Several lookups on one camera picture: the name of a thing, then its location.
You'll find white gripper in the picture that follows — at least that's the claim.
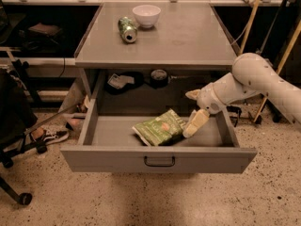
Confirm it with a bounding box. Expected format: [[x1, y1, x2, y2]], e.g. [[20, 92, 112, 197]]
[[182, 83, 226, 138]]

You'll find green jalapeno chip bag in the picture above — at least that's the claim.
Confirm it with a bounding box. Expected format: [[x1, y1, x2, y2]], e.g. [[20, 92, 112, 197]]
[[132, 109, 185, 146]]

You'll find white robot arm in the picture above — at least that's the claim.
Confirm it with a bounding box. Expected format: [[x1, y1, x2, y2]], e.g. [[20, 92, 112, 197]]
[[182, 53, 301, 138]]

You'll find grey cabinet counter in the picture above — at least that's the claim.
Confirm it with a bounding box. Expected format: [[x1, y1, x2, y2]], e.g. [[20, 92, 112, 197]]
[[73, 1, 242, 101]]

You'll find grey open drawer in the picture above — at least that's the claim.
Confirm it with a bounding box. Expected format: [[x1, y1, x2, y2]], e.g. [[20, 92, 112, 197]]
[[61, 73, 257, 173]]

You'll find black round tape roll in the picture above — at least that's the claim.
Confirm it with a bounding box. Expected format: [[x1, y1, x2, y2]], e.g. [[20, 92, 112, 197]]
[[150, 69, 169, 89]]

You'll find black pouch with card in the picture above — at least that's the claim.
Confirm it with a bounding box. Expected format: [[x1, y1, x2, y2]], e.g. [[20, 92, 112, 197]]
[[104, 72, 144, 95]]

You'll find green soda can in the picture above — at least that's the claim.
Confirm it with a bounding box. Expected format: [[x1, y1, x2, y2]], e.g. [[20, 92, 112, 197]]
[[118, 17, 137, 43]]

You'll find white bowl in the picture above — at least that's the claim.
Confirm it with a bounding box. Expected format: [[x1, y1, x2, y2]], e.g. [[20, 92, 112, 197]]
[[133, 5, 161, 28]]

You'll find black and white sneaker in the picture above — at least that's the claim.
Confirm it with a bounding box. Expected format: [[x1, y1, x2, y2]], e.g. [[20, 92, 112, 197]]
[[30, 127, 69, 145]]

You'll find black office chair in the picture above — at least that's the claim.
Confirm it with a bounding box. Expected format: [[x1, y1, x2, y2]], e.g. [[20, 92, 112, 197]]
[[0, 69, 47, 205]]

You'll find black drawer handle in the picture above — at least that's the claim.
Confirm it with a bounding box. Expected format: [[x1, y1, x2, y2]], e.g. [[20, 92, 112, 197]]
[[144, 156, 175, 168]]

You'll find wooden easel frame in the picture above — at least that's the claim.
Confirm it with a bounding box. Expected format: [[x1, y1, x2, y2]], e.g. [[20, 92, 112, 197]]
[[238, 0, 301, 123]]

